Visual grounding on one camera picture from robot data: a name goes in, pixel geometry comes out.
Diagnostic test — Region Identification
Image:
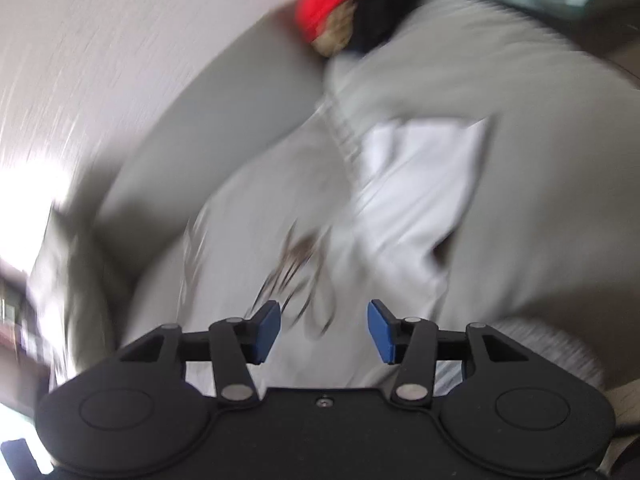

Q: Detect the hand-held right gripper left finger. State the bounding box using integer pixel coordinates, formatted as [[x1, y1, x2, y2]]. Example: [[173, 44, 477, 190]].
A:
[[117, 300, 282, 407]]

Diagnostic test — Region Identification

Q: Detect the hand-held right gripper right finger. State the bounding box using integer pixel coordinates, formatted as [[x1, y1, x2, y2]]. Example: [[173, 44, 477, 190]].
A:
[[366, 299, 531, 408]]

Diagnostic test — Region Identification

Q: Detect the white printed t-shirt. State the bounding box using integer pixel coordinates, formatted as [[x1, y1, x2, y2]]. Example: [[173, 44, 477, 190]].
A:
[[125, 116, 501, 393]]

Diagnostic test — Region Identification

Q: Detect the pile of red tan black clothes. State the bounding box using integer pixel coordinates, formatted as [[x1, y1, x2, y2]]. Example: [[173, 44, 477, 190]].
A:
[[311, 0, 398, 58]]

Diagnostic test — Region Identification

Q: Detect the grey knitted cloth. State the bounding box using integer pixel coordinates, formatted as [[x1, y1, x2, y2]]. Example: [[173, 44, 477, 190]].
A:
[[492, 319, 607, 397]]

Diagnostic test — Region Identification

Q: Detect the grey sofa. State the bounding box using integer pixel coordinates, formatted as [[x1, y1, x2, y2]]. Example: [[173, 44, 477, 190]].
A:
[[25, 0, 640, 461]]

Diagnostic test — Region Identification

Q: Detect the grey seat cushion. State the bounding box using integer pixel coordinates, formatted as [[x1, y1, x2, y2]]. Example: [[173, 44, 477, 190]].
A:
[[320, 0, 640, 341]]

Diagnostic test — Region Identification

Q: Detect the black garment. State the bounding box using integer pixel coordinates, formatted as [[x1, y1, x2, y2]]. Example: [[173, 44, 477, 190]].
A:
[[349, 0, 433, 55]]

